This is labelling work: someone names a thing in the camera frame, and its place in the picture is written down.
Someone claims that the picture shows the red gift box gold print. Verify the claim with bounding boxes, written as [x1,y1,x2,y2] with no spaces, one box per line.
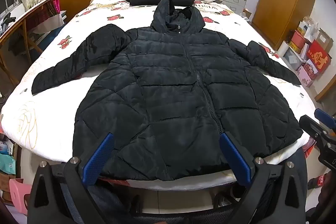
[306,40,332,75]

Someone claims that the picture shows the white floral rose blanket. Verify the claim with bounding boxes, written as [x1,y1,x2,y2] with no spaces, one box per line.
[0,0,319,185]

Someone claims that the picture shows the teal cardboard box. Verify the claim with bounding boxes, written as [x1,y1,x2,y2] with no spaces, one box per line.
[0,154,16,174]

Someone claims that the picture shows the wooden furniture panel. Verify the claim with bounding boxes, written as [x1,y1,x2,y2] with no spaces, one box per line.
[315,74,336,102]

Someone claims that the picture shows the person's right forearm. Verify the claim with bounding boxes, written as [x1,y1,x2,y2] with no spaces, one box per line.
[306,186,336,224]

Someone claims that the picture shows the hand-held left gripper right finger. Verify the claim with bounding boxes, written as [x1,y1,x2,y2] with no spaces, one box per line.
[219,132,306,224]

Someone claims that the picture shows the pink printed gift box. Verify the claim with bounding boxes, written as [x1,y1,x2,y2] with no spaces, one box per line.
[297,60,319,86]

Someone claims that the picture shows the wooden table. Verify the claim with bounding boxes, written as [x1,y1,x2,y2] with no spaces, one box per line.
[0,0,59,88]

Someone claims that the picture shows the white paper bag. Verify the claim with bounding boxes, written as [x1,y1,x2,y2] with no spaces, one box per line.
[298,17,319,38]

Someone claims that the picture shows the pink plastic stool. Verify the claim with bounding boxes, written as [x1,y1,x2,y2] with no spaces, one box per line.
[9,178,30,214]

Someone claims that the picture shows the red plaid cloth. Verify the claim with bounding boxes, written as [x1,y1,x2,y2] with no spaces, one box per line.
[26,0,65,33]

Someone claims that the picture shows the white paper roll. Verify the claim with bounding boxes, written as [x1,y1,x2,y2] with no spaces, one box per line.
[278,40,289,58]

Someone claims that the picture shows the brown cardboard box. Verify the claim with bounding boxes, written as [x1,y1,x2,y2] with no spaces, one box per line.
[316,28,334,50]

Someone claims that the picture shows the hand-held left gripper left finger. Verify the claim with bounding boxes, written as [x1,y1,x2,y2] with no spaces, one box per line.
[28,132,116,224]

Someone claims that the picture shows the wooden wardrobe with hanging bag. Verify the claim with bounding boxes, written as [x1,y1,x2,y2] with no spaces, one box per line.
[252,0,319,50]

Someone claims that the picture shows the black hooded puffer jacket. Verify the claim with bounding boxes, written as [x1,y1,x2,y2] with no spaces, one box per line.
[31,0,303,181]

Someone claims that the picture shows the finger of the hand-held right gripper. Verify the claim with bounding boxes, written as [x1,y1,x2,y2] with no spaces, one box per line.
[299,115,329,144]
[314,108,336,133]

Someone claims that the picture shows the clear plastic storage bin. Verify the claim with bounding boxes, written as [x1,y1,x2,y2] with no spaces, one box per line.
[283,47,302,69]

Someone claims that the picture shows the pink plastic bucket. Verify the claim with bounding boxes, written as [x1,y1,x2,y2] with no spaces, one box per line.
[291,30,306,43]

